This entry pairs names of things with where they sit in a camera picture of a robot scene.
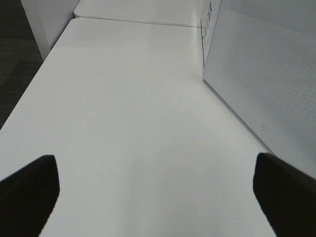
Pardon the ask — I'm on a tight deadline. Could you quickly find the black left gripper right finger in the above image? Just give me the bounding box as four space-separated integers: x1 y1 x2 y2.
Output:
253 153 316 237

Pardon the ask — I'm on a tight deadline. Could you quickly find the white cabinet panel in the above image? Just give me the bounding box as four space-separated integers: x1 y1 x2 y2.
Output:
21 0 79 60

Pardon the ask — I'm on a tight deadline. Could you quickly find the white microwave oven body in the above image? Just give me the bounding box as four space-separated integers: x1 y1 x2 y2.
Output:
199 0 222 72

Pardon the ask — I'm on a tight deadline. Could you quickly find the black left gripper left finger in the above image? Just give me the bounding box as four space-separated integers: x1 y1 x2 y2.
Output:
0 155 60 237

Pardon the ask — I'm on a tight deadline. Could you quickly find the white microwave door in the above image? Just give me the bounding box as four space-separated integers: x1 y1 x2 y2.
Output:
204 0 316 166

